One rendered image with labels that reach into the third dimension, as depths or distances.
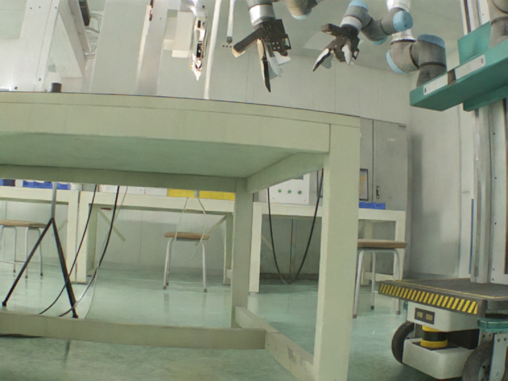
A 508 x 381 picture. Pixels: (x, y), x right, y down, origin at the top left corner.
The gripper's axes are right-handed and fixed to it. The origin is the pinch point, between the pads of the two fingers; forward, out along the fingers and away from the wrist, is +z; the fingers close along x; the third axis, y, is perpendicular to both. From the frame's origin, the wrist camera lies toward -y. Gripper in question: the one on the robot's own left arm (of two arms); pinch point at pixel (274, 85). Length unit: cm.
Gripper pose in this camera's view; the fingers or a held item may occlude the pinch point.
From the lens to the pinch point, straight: 142.7
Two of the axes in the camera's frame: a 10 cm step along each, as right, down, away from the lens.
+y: 9.6, -2.0, 1.7
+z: 2.1, 9.8, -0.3
